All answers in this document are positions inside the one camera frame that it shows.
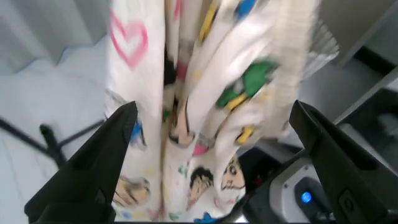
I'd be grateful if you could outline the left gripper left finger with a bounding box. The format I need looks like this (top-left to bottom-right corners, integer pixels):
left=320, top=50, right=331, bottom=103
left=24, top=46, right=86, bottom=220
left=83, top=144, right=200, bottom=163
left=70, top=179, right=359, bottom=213
left=24, top=101, right=139, bottom=223

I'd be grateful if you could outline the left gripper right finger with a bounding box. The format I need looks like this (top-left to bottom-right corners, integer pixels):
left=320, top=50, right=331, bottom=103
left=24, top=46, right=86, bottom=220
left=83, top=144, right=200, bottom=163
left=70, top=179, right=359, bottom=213
left=289, top=99, right=398, bottom=223

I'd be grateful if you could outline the cream printed garment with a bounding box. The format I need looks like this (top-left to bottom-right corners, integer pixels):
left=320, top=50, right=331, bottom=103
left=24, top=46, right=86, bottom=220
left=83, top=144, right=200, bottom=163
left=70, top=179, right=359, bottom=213
left=104, top=0, right=321, bottom=223

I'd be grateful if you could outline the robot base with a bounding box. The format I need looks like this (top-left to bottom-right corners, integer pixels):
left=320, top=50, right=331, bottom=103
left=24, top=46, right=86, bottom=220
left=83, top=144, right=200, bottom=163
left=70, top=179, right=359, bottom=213
left=239, top=67, right=398, bottom=223

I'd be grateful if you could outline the black clothes rack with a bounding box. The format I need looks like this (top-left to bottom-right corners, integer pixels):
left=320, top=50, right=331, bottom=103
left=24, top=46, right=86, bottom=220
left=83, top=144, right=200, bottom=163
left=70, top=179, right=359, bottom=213
left=0, top=116, right=105, bottom=169

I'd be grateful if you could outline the beige partition panel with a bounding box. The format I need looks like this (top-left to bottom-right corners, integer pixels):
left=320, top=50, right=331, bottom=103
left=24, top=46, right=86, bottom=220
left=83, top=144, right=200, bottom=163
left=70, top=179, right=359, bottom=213
left=320, top=0, right=398, bottom=66

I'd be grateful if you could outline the white curtain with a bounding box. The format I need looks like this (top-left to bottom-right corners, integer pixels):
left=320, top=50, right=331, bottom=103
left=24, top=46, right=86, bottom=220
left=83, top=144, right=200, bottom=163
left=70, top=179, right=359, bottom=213
left=0, top=0, right=111, bottom=75

